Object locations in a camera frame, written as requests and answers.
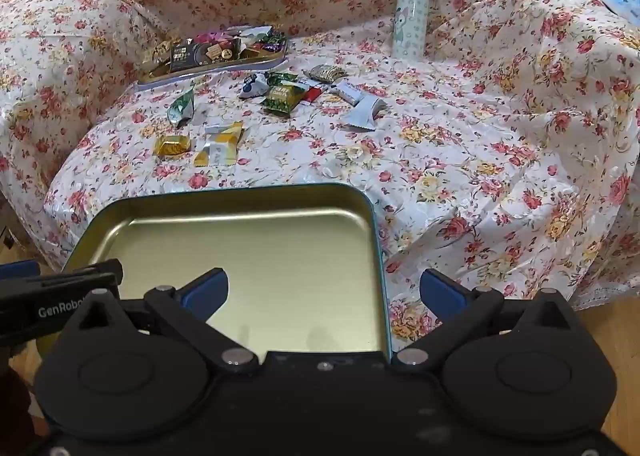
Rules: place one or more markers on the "white snack bar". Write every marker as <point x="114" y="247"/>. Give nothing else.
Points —
<point x="346" y="90"/>

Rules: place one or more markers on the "red white snack packet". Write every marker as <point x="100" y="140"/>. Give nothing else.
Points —
<point x="311" y="92"/>

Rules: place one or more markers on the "yellow white snack packet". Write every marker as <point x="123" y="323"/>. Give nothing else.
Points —
<point x="218" y="143"/>

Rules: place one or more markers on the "gold wrapped candy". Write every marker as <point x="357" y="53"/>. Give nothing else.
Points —
<point x="172" y="145"/>

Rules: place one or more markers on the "cat print thermos bottle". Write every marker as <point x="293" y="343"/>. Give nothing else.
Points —
<point x="411" y="21"/>

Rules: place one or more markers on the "gold tin tray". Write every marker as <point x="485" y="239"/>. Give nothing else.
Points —
<point x="235" y="67"/>

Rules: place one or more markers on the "plain white snack wrapper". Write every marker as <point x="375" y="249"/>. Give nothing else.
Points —
<point x="365" y="113"/>

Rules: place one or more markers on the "gold striped candy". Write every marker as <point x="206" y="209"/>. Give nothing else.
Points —
<point x="324" y="73"/>

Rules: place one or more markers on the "green yellow snack packet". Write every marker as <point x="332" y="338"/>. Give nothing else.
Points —
<point x="284" y="98"/>

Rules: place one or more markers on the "green white snack packet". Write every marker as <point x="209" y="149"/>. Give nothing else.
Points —
<point x="182" y="108"/>

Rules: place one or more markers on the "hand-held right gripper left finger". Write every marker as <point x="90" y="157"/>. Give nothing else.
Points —
<point x="205" y="292"/>

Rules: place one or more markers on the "floral printed cloth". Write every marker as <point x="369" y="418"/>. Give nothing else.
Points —
<point x="450" y="161"/>

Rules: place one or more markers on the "teal gold tin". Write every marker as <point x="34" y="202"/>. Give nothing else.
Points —
<point x="240" y="241"/>

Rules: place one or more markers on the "blue white snack packet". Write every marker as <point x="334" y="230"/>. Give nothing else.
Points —
<point x="252" y="87"/>

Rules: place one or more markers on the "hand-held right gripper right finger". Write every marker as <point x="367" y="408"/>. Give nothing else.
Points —
<point x="441" y="293"/>

